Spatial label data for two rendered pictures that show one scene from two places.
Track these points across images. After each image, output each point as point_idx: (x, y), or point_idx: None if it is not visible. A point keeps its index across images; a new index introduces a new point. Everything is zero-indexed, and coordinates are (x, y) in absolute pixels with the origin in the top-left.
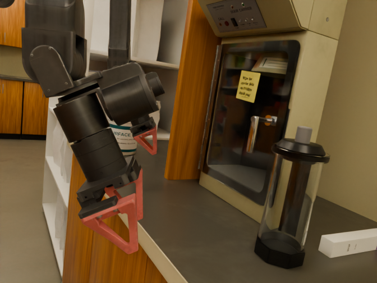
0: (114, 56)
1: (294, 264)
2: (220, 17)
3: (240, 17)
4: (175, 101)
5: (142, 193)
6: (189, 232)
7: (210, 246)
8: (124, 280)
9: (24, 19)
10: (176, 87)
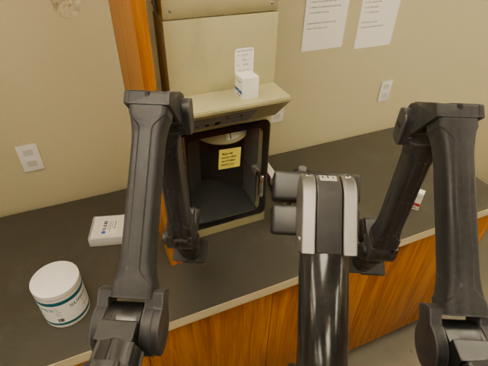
0: (192, 230)
1: None
2: (202, 124)
3: (229, 120)
4: (164, 209)
5: (220, 282)
6: (281, 258)
7: (294, 250)
8: (242, 325)
9: (397, 247)
10: (161, 199)
